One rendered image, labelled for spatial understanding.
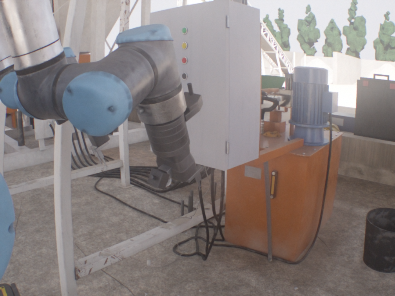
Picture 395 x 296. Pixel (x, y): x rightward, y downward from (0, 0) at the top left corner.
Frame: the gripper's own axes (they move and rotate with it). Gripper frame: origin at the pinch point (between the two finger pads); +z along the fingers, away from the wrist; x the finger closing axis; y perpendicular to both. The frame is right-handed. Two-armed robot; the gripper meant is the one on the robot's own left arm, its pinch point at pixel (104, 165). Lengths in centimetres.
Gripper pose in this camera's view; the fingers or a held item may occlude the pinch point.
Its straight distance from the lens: 99.1
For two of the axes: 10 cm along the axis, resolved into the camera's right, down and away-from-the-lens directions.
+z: 3.9, 8.5, 3.4
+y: 7.4, -5.2, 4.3
